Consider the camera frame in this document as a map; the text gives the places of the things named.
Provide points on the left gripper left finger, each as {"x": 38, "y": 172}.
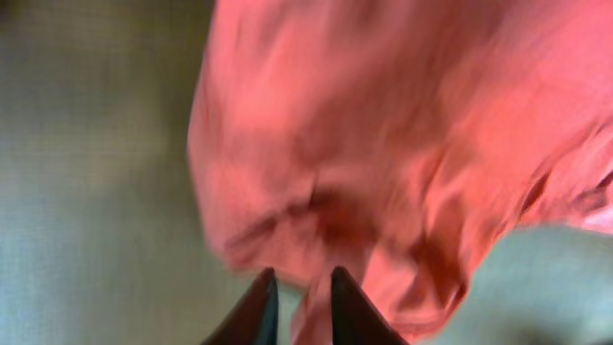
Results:
{"x": 254, "y": 320}

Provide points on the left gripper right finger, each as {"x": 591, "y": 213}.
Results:
{"x": 355, "y": 321}

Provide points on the red printed t-shirt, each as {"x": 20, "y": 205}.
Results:
{"x": 400, "y": 138}

